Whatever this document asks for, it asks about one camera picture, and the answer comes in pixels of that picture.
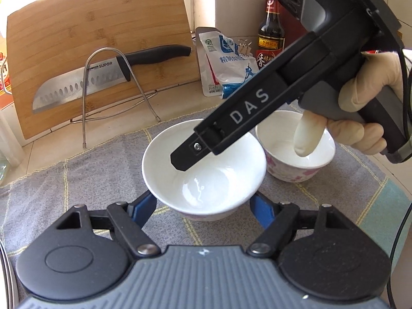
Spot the black handled kitchen knife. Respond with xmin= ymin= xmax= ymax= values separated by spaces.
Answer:
xmin=32 ymin=45 xmax=191 ymax=114

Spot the white blue salt bag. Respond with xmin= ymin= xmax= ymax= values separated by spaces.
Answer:
xmin=195 ymin=27 xmax=259 ymax=99

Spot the white floral bowl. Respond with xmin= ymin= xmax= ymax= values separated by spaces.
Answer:
xmin=255 ymin=110 xmax=336 ymax=183

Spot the bamboo cutting board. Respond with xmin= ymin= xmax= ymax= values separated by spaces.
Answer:
xmin=6 ymin=0 xmax=200 ymax=139

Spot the right gloved hand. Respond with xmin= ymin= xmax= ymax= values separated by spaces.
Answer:
xmin=293 ymin=52 xmax=403 ymax=157

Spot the white bowl front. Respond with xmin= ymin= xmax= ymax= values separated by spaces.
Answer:
xmin=142 ymin=119 xmax=267 ymax=221

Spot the metal wire board stand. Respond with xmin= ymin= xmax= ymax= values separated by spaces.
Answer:
xmin=70 ymin=47 xmax=162 ymax=149

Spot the dark vinegar bottle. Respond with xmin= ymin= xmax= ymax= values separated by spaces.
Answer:
xmin=256 ymin=0 xmax=285 ymax=69

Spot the grey checked table cloth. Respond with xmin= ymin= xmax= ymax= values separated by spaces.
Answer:
xmin=0 ymin=100 xmax=412 ymax=303

